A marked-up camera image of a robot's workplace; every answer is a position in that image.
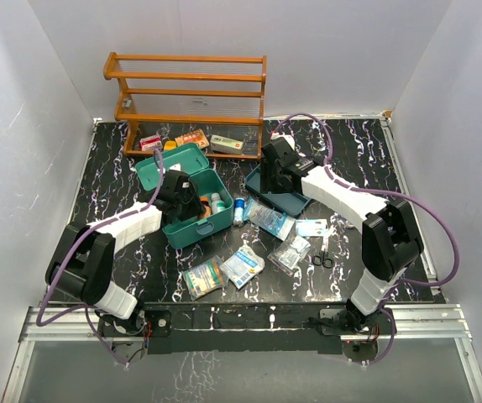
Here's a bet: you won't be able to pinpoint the brown orange-label bottle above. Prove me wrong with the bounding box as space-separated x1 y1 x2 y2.
199 196 212 219

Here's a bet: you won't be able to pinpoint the white green-label bottle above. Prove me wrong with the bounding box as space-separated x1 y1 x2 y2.
210 192 228 214

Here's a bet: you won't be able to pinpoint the blue divided tray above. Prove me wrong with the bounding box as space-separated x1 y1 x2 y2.
245 165 312 217

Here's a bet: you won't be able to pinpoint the blue white mask packet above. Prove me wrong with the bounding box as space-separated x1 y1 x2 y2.
244 197 296 241

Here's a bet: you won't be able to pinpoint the green orange gauze packet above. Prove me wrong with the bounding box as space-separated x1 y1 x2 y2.
182 255 228 301

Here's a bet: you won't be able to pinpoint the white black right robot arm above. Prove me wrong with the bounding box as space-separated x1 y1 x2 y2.
260 138 424 333

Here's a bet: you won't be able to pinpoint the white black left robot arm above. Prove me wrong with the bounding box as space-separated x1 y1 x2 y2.
42 170 204 335

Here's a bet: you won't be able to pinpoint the green plastic medicine box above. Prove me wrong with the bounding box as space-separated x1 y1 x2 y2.
135 143 233 249

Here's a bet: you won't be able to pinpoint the white green medicine box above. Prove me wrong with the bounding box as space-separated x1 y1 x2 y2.
209 134 244 155

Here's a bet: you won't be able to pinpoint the red white medicine box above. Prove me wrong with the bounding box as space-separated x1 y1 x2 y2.
139 135 163 152

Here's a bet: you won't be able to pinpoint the small blue-capped bottle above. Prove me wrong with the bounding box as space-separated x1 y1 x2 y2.
233 197 245 227

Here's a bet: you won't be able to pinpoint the small white blue card packet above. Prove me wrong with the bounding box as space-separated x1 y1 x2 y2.
296 219 327 238

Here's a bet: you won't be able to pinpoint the small yellow box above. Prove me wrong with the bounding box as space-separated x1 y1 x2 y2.
164 140 177 151

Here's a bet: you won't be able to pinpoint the orange pill box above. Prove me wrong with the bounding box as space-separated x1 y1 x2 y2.
175 129 210 149

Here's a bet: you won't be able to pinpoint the white blue cotton packet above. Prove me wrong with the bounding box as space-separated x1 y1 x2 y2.
220 245 265 290

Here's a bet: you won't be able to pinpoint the clear bag of swabs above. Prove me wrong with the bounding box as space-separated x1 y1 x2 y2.
268 235 312 276

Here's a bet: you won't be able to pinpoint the orange wooden shelf rack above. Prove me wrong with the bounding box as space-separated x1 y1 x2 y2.
102 52 268 160

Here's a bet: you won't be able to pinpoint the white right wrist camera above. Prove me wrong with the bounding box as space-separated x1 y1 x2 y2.
270 132 296 149

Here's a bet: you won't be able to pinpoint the black handled scissors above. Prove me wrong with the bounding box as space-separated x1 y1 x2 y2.
311 248 333 269

